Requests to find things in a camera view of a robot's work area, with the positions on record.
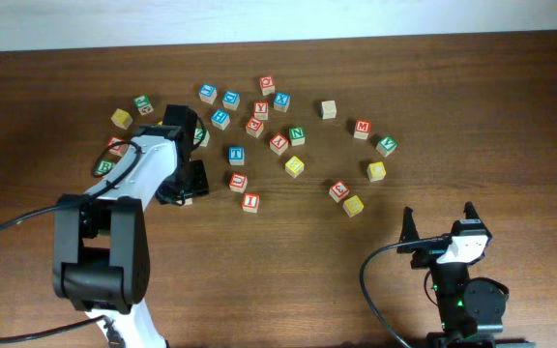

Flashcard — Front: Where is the red I block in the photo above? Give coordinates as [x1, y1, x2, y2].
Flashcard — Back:
[242, 193, 260, 213]

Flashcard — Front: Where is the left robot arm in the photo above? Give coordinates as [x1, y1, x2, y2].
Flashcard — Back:
[53, 104, 209, 347]

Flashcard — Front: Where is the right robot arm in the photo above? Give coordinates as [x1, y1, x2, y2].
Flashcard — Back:
[397, 202, 536, 347]

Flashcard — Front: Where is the green Z block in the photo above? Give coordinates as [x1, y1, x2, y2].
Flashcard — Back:
[193, 127, 210, 147]

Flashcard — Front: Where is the red U block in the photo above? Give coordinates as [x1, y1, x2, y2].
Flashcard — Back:
[229, 173, 248, 193]

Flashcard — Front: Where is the blue T block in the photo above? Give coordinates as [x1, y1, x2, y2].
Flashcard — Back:
[228, 147, 245, 166]

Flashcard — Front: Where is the yellow block lower right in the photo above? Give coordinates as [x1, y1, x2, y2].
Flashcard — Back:
[342, 195, 365, 218]

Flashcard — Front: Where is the blue H block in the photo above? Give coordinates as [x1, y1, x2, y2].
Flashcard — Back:
[211, 109, 230, 131]

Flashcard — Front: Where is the yellow C block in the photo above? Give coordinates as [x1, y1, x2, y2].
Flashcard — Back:
[366, 161, 387, 182]

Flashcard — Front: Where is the red 6 block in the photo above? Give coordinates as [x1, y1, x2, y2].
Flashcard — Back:
[107, 136, 129, 157]

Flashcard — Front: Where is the red 3 block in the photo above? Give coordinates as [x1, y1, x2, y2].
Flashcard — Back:
[329, 181, 350, 202]

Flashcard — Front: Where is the red E block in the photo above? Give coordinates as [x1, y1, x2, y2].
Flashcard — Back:
[245, 117, 264, 138]

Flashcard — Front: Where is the green B block far left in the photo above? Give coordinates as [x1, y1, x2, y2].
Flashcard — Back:
[93, 159, 115, 178]

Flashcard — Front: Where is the blue L block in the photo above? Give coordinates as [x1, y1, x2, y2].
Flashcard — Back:
[198, 83, 218, 104]

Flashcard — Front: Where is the green J block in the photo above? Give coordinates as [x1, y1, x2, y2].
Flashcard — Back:
[133, 95, 154, 115]

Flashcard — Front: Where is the yellow block upper left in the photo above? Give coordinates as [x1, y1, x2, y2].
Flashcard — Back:
[110, 108, 133, 130]

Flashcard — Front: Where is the blue D block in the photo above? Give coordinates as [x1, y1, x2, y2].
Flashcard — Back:
[222, 91, 241, 110]

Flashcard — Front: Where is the green V block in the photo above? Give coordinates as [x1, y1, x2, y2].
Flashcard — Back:
[376, 135, 397, 158]

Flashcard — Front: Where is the red Y block lower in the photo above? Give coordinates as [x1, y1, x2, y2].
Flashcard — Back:
[269, 133, 289, 156]

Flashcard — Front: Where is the red y block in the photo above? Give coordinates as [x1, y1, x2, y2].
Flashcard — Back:
[269, 133, 289, 156]
[253, 101, 269, 120]

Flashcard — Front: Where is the red Y block upper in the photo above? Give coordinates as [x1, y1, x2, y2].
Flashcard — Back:
[253, 101, 269, 120]

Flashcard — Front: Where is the yellow block centre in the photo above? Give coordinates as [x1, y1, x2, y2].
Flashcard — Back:
[284, 156, 305, 178]

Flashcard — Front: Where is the red M block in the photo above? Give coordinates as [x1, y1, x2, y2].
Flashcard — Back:
[353, 119, 371, 140]

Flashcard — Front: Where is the green N block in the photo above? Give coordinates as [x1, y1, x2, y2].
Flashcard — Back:
[289, 127, 306, 146]

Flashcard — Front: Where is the blue X block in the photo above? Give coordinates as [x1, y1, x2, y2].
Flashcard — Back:
[274, 92, 291, 112]

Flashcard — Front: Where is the red Q block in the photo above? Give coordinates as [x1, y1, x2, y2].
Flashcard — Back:
[259, 75, 276, 96]

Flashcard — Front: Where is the plain wooden block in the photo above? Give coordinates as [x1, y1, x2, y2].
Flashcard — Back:
[321, 101, 337, 120]

